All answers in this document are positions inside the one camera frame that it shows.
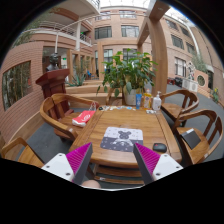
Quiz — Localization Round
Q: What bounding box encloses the dark bust statue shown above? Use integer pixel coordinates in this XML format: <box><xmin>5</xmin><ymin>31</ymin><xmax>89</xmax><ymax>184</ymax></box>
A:
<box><xmin>46</xmin><ymin>53</ymin><xmax>59</xmax><ymax>71</ymax></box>

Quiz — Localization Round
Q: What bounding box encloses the wooden armchair right rear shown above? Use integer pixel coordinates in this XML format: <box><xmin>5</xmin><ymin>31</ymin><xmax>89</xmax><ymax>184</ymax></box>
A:
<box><xmin>161</xmin><ymin>89</ymin><xmax>199</xmax><ymax>122</ymax></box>

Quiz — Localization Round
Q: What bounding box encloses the wooden armchair right front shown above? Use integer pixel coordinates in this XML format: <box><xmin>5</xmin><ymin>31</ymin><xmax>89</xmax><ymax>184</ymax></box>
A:
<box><xmin>172</xmin><ymin>109</ymin><xmax>223</xmax><ymax>166</ymax></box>

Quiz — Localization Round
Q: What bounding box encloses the black notebook on chair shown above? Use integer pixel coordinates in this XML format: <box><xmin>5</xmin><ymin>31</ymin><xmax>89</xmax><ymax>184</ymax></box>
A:
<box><xmin>181</xmin><ymin>128</ymin><xmax>201</xmax><ymax>149</ymax></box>

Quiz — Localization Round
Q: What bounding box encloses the wooden armchair left front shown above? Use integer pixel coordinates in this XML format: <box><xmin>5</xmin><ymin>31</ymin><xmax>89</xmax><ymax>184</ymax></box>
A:
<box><xmin>1</xmin><ymin>137</ymin><xmax>44</xmax><ymax>168</ymax></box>

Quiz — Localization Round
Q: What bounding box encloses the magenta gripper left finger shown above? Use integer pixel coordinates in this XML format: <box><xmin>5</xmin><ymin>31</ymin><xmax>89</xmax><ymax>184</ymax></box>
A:
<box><xmin>42</xmin><ymin>143</ymin><xmax>93</xmax><ymax>185</ymax></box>

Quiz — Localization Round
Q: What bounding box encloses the dark red wooden pedestal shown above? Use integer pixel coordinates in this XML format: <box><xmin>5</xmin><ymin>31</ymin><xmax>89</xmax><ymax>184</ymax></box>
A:
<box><xmin>35</xmin><ymin>68</ymin><xmax>75</xmax><ymax>116</ymax></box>

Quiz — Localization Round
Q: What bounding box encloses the yellow bottle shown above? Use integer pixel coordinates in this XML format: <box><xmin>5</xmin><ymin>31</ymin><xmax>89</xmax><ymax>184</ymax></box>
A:
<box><xmin>143</xmin><ymin>89</ymin><xmax>152</xmax><ymax>109</ymax></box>

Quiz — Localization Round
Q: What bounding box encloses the wooden armchair left rear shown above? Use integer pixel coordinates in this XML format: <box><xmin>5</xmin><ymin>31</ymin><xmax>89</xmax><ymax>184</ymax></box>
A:
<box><xmin>40</xmin><ymin>93</ymin><xmax>99</xmax><ymax>141</ymax></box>

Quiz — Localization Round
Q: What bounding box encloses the wooden pillar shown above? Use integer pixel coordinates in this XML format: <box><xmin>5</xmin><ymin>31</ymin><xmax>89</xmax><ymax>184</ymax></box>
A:
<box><xmin>137</xmin><ymin>0</ymin><xmax>169</xmax><ymax>95</ymax></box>

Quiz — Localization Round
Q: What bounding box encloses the white plant pot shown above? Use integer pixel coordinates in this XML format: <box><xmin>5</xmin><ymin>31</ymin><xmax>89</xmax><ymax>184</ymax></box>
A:
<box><xmin>124</xmin><ymin>89</ymin><xmax>136</xmax><ymax>106</ymax></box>

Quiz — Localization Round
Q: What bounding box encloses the red and white bag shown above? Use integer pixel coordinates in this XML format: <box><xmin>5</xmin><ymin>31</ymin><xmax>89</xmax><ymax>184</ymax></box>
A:
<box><xmin>72</xmin><ymin>110</ymin><xmax>94</xmax><ymax>127</ymax></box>

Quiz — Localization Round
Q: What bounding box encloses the green potted plant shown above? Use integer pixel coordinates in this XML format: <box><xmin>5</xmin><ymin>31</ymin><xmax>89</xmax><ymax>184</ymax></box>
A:
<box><xmin>97</xmin><ymin>51</ymin><xmax>156</xmax><ymax>96</ymax></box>

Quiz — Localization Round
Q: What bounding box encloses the grey bear print mouse pad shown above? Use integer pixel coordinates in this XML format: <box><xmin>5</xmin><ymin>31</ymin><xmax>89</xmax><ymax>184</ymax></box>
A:
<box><xmin>100</xmin><ymin>127</ymin><xmax>143</xmax><ymax>152</ymax></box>

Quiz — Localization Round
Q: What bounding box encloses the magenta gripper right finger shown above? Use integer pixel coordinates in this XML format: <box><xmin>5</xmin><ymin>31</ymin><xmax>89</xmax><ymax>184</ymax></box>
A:
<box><xmin>133</xmin><ymin>143</ymin><xmax>182</xmax><ymax>185</ymax></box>

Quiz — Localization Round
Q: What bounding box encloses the white pump bottle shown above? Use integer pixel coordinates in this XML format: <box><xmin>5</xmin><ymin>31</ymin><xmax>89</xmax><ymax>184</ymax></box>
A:
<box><xmin>152</xmin><ymin>91</ymin><xmax>161</xmax><ymax>111</ymax></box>

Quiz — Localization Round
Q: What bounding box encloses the wooden armchair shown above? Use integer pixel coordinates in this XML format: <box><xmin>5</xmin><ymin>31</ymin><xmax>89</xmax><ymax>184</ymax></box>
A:
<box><xmin>40</xmin><ymin>93</ymin><xmax>99</xmax><ymax>141</ymax></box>
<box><xmin>172</xmin><ymin>109</ymin><xmax>223</xmax><ymax>166</ymax></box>
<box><xmin>161</xmin><ymin>89</ymin><xmax>199</xmax><ymax>122</ymax></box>
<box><xmin>1</xmin><ymin>137</ymin><xmax>44</xmax><ymax>168</ymax></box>

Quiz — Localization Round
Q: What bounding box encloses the black computer mouse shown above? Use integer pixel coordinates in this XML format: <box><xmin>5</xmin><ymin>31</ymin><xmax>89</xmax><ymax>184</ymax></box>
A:
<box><xmin>153</xmin><ymin>143</ymin><xmax>167</xmax><ymax>153</ymax></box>

